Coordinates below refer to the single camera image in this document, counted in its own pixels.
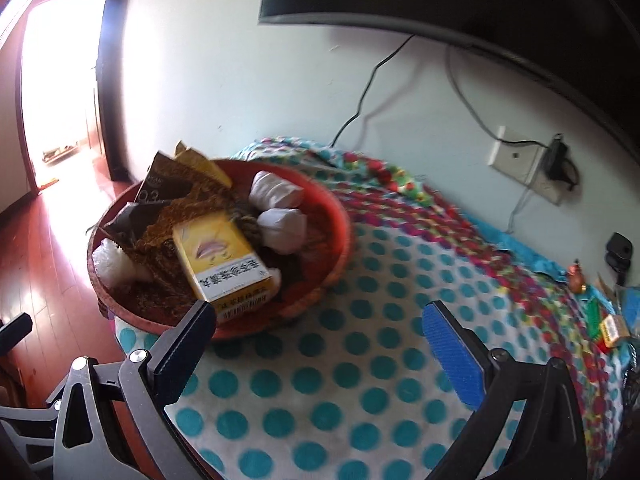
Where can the yellow packet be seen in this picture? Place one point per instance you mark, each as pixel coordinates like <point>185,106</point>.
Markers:
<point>202,162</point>

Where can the black charger adapter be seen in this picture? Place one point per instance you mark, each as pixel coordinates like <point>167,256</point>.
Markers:
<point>557,157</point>

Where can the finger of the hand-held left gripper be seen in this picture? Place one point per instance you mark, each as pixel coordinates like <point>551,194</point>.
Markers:
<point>15,332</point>

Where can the small yellow red box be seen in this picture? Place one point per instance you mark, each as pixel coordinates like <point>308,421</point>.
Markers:
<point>612,332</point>

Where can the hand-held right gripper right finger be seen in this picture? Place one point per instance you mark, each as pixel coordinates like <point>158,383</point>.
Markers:
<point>452,355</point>

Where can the white cloth bundle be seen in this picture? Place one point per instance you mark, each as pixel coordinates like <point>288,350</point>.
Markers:
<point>275,190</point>
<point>282,227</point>

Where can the small green item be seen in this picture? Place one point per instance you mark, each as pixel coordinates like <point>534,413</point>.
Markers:
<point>593,317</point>

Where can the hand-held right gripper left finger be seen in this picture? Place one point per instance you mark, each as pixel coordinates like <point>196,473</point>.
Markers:
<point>185,345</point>

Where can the small brown figurine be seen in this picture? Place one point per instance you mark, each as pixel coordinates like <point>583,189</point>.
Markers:
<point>577,277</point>

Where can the red plastic basin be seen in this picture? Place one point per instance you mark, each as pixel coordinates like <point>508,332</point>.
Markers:
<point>332,215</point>

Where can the blue plastic item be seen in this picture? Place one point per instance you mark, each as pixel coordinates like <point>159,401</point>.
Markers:
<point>631,305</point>

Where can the clear plastic white bundle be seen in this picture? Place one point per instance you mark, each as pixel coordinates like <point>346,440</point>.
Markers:
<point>120,262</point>

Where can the polka dot blanket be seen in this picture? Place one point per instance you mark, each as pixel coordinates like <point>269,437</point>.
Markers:
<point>350,360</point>

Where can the yellow medicine box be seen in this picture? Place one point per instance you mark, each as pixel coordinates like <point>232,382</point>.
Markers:
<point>220,255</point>

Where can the white wall socket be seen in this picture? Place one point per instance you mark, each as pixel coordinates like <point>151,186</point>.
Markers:
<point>515,157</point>

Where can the brown patterned packet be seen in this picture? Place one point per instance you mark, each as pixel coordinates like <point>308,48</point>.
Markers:
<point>170,215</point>

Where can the dark wooden door frame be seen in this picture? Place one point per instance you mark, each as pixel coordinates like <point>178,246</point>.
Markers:
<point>117,60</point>

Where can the black plug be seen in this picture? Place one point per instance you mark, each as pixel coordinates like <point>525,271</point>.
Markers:
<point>619,250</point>

